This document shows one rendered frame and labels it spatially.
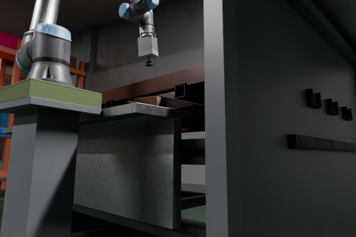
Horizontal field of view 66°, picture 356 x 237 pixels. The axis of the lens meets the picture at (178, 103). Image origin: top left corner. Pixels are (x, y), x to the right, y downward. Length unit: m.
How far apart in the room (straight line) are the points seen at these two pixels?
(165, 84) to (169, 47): 3.71
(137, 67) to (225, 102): 4.68
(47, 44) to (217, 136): 0.70
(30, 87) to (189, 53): 3.76
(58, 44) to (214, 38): 0.63
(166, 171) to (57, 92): 0.42
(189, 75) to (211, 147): 0.54
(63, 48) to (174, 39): 3.81
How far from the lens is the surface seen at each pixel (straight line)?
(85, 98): 0.95
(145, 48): 1.47
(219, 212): 0.45
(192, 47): 4.47
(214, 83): 0.46
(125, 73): 5.28
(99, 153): 1.27
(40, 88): 0.87
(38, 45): 1.01
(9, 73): 6.36
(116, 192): 1.16
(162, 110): 0.89
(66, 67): 0.99
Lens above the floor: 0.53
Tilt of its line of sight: 11 degrees up
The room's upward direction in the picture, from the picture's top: straight up
